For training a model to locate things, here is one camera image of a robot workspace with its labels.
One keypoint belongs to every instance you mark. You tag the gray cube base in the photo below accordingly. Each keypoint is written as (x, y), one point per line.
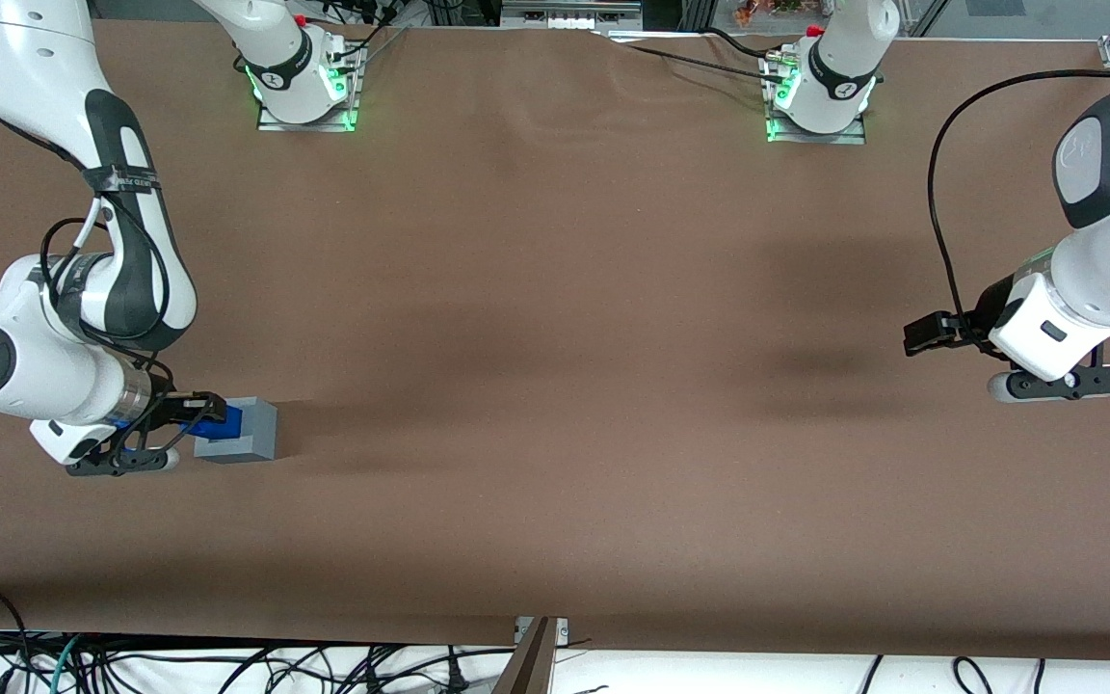
(258, 434)

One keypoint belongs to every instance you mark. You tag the orange background clutter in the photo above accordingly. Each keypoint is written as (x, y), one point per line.
(767, 10)

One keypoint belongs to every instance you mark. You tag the metal table edge post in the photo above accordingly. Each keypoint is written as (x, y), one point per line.
(526, 665)

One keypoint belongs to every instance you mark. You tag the blue plastic part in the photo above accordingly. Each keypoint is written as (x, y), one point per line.
(231, 424)

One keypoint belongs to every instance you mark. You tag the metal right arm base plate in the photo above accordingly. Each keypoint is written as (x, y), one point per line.
(271, 123)

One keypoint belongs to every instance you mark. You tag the aluminium frame rail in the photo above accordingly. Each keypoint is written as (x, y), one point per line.
(569, 13)

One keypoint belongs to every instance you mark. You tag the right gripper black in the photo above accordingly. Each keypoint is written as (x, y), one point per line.
(166, 409)

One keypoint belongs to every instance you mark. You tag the brown table cover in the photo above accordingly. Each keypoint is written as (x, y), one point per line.
(613, 434)

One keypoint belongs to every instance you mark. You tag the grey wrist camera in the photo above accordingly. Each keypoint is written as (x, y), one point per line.
(1061, 384)
(131, 463)

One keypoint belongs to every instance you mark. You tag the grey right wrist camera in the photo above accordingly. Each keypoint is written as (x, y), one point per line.
(131, 463)

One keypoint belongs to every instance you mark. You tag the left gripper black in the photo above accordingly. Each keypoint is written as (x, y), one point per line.
(986, 308)

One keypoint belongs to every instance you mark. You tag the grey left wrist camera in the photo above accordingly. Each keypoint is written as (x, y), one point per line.
(1061, 384)

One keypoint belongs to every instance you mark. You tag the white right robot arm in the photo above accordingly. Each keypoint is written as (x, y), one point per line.
(35, 58)

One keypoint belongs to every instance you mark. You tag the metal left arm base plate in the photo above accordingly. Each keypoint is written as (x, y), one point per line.
(844, 138)

